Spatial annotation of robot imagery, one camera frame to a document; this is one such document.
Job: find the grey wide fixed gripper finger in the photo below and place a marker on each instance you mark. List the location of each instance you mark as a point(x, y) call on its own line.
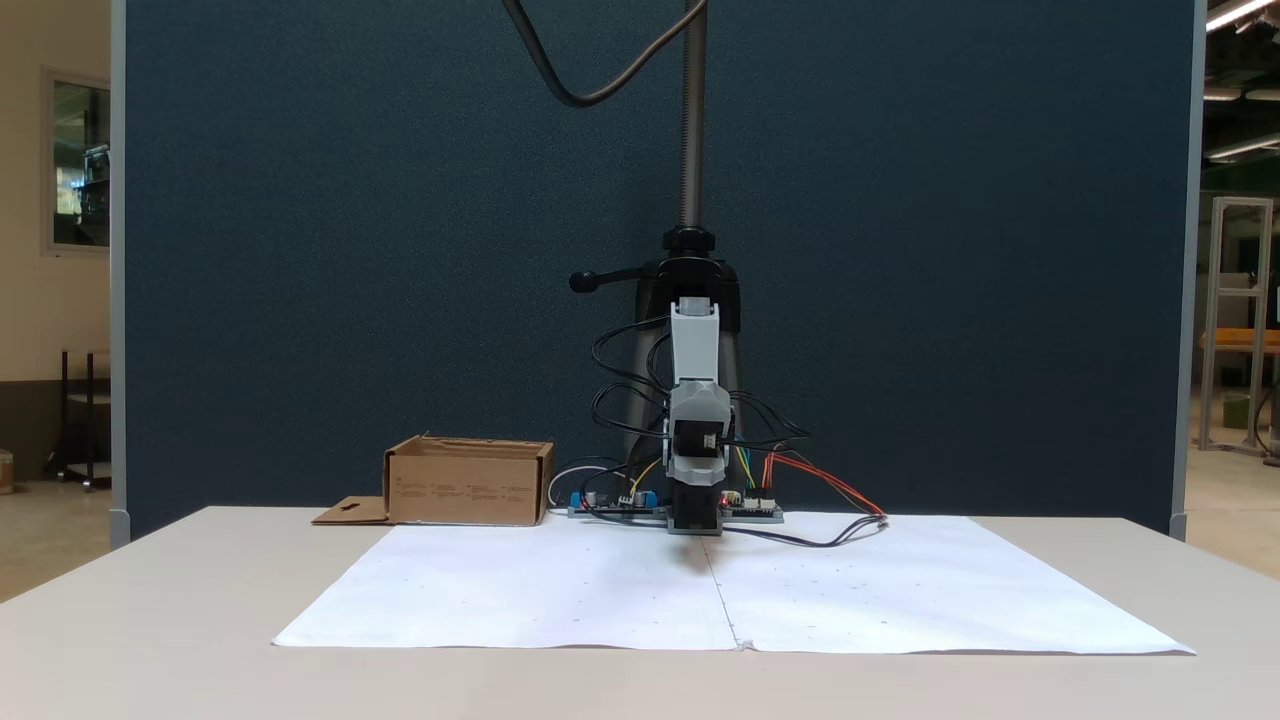
point(697, 400)

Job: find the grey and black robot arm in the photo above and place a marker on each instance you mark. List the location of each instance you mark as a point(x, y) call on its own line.
point(695, 350)

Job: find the small green bin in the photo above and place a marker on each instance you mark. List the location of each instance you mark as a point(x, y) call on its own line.
point(1237, 412)

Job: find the circuit board with blue parts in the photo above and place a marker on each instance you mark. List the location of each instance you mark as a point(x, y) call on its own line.
point(600, 508)

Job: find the brown cardboard box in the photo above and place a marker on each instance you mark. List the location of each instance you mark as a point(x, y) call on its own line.
point(460, 490)

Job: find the white paper sheet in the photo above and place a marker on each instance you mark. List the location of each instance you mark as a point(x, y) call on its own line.
point(950, 590)
point(500, 590)

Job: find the dark blue partition panel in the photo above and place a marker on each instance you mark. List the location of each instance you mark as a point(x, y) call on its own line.
point(300, 250)

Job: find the orange wooden table top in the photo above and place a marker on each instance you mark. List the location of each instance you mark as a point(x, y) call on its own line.
point(1250, 340)

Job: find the black shelf rack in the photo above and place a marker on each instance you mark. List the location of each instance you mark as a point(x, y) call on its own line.
point(64, 420)

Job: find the black camera tripod stand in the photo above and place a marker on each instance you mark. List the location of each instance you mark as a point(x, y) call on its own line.
point(693, 120)

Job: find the aluminium profile frame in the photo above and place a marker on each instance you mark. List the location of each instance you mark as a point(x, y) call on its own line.
point(1208, 330)

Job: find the framed wall window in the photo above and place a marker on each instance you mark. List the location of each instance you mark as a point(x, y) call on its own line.
point(80, 150)

